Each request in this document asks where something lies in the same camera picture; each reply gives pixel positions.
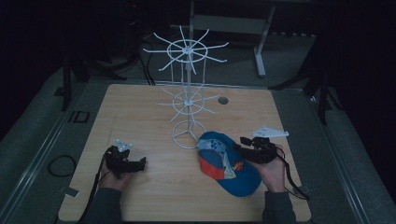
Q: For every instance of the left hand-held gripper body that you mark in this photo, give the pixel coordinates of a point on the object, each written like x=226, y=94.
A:
x=116, y=160

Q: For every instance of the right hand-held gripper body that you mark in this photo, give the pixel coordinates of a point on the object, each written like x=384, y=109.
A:
x=263, y=152

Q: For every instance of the blue and orange baseball cap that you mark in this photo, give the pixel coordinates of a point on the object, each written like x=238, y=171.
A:
x=227, y=174

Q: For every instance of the person's left hand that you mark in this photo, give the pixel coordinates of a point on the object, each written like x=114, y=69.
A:
x=112, y=182

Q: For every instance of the person's right hand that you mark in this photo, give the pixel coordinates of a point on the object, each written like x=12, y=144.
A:
x=274, y=175

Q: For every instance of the black tripod stand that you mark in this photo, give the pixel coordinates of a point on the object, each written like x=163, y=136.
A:
x=323, y=93
x=66, y=81

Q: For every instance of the black rectangular floor bracket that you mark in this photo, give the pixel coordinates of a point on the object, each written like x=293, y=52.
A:
x=79, y=116

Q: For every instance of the grey metal desk frame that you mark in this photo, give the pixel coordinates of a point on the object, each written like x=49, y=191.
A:
x=230, y=24

